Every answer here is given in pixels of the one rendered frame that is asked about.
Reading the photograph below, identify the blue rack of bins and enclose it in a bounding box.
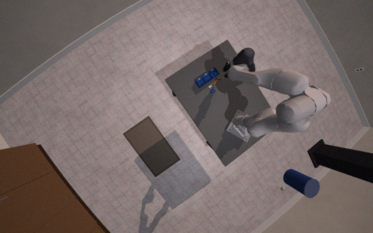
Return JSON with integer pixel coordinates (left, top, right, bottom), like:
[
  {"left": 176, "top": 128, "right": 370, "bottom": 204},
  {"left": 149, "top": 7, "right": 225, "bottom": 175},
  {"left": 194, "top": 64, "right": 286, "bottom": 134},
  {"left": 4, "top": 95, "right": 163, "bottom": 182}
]
[{"left": 195, "top": 67, "right": 219, "bottom": 88}]

